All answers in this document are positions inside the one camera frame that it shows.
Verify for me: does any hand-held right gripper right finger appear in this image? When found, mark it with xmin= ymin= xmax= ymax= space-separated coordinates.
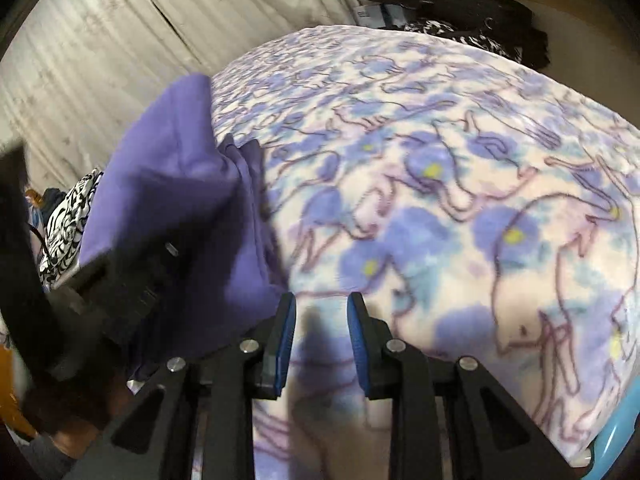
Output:
xmin=346 ymin=291 xmax=566 ymax=480

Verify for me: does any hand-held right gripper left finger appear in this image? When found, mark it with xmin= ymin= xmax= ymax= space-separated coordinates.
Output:
xmin=65 ymin=292 xmax=297 ymax=480

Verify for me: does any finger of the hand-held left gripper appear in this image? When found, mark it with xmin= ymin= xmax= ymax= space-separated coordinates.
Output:
xmin=102 ymin=225 xmax=211 ymax=346

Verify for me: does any purple sweatshirt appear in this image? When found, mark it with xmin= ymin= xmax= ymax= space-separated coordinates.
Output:
xmin=77 ymin=74 xmax=291 ymax=386

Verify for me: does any person's left forearm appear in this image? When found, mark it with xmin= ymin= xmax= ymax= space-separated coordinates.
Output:
xmin=17 ymin=410 xmax=108 ymax=480

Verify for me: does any pile of black clothes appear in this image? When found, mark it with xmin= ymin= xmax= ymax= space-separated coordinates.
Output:
xmin=350 ymin=0 xmax=551 ymax=72

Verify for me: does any black and white patterned cloth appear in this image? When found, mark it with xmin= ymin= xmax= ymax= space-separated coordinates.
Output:
xmin=39 ymin=170 xmax=105 ymax=291

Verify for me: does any orange cloth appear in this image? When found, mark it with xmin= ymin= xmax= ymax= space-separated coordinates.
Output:
xmin=0 ymin=345 xmax=38 ymax=438

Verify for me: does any purple floral fleece blanket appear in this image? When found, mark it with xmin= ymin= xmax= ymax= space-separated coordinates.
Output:
xmin=197 ymin=25 xmax=640 ymax=480

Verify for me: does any grey curtain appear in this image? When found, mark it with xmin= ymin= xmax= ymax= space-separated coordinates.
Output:
xmin=0 ymin=0 xmax=362 ymax=201

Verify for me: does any light blue plastic basket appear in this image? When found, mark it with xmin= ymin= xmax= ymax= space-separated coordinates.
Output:
xmin=575 ymin=377 xmax=640 ymax=480

